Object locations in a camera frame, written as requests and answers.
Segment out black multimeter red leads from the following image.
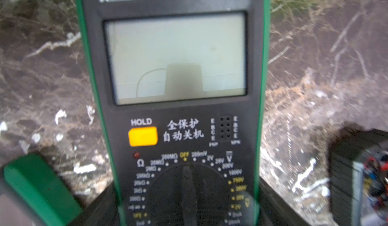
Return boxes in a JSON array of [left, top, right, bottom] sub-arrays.
[[329, 129, 388, 226]]

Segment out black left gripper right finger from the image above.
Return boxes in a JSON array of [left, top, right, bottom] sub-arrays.
[[259, 178, 309, 226]]

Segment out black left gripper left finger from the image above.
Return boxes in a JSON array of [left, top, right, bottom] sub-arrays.
[[68, 183, 120, 226]]

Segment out dark green multimeter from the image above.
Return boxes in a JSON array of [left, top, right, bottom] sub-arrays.
[[1, 154, 82, 226], [77, 0, 270, 226]]

